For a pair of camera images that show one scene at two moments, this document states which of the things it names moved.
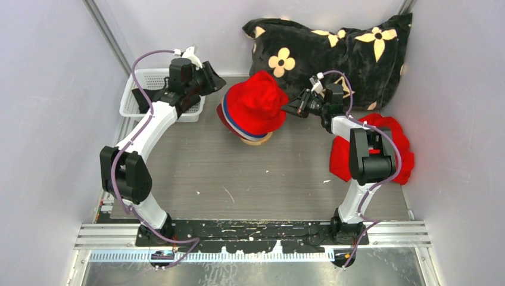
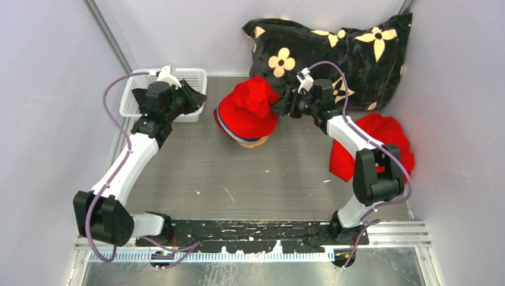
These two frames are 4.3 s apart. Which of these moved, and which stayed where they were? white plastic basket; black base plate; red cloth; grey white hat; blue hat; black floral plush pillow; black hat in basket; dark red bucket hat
Moved: dark red bucket hat; blue hat; grey white hat
Stayed: white plastic basket; black hat in basket; black base plate; red cloth; black floral plush pillow
